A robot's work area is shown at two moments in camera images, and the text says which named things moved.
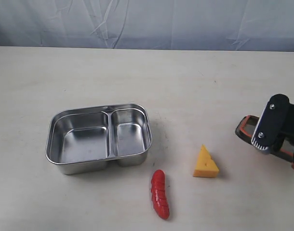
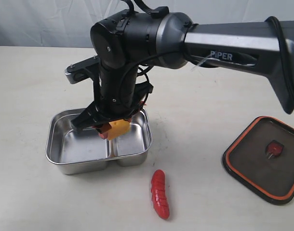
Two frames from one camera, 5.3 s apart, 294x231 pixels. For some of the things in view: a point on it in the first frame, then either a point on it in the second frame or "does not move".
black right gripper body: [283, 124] -> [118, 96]
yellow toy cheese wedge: [205, 167] -> [118, 128]
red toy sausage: [159, 194] does not move
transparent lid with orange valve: [245, 127] -> [265, 159]
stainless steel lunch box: [82, 140] does not move
